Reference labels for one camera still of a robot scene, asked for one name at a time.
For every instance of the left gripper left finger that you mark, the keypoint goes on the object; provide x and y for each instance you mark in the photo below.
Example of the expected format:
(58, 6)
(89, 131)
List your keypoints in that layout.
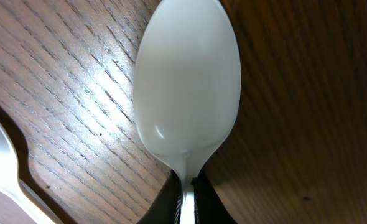
(165, 209)

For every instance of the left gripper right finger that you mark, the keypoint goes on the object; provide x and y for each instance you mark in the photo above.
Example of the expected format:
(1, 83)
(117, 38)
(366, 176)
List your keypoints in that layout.
(209, 209)

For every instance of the small white spoon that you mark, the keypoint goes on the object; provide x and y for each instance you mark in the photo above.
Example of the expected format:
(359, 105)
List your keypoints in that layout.
(186, 88)

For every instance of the white spoon lower left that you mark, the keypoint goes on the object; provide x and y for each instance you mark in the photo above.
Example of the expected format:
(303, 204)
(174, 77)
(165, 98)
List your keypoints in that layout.
(17, 190)

